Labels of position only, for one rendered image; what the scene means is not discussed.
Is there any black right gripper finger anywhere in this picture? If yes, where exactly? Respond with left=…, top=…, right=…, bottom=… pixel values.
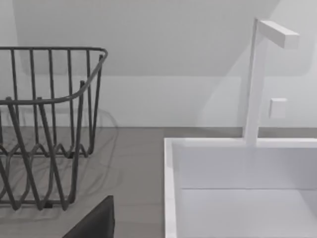
left=61, top=195, right=116, bottom=238

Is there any white sink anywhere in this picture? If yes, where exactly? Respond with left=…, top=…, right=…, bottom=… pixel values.
left=163, top=137, right=317, bottom=238

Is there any tall white tap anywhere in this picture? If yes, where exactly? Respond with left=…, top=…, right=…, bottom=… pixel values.
left=243, top=17, right=301, bottom=147

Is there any white square tap knob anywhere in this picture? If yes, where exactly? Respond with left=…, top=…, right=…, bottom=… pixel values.
left=268, top=98, right=288, bottom=119

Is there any dark grey wire basket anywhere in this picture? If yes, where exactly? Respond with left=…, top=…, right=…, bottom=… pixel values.
left=0, top=46, right=109, bottom=211

